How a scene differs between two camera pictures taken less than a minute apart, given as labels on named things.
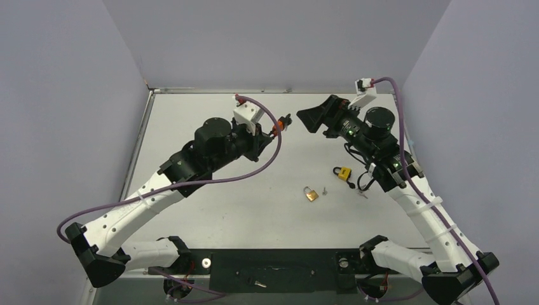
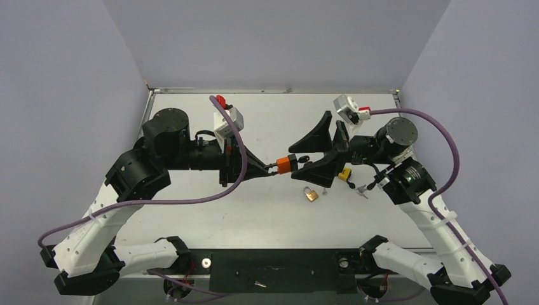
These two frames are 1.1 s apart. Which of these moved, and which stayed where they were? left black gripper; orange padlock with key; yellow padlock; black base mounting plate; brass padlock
Moved: left black gripper; orange padlock with key
Stayed: yellow padlock; brass padlock; black base mounting plate
